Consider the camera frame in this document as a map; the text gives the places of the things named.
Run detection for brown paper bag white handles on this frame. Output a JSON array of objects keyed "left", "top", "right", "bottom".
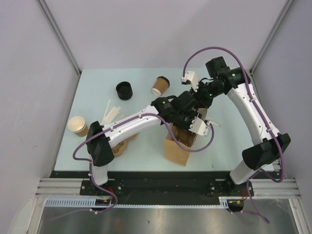
[{"left": 164, "top": 123, "right": 195, "bottom": 166}]

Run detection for brown paper coffee cup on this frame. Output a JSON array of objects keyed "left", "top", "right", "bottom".
[{"left": 152, "top": 79, "right": 168, "bottom": 97}]

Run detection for single brown pulp cup carrier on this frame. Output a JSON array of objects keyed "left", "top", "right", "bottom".
[{"left": 173, "top": 127, "right": 197, "bottom": 147}]

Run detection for black plastic cup lid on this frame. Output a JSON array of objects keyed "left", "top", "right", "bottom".
[{"left": 157, "top": 76, "right": 170, "bottom": 87}]

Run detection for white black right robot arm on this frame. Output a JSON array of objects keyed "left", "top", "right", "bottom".
[{"left": 181, "top": 57, "right": 291, "bottom": 195}]

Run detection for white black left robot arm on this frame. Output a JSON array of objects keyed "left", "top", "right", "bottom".
[{"left": 86, "top": 91, "right": 199, "bottom": 195}]

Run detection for stack of black cup lids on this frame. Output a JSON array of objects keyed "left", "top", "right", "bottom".
[{"left": 116, "top": 81, "right": 133, "bottom": 100}]

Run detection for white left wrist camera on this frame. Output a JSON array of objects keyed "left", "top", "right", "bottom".
[{"left": 189, "top": 117, "right": 213, "bottom": 137}]

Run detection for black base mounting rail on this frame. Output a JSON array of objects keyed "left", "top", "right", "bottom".
[{"left": 50, "top": 171, "right": 254, "bottom": 205}]

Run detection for right aluminium frame post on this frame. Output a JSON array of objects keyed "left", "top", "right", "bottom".
[{"left": 250, "top": 0, "right": 296, "bottom": 75}]

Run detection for aluminium frame post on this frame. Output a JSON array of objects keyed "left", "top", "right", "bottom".
[
  {"left": 250, "top": 0, "right": 296, "bottom": 75},
  {"left": 36, "top": 0, "right": 82, "bottom": 77}
]

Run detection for white slotted cable duct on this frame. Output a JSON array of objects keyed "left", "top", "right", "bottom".
[{"left": 44, "top": 198, "right": 242, "bottom": 210}]

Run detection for left aluminium frame post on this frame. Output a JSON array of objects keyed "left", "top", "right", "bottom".
[{"left": 36, "top": 0, "right": 82, "bottom": 77}]

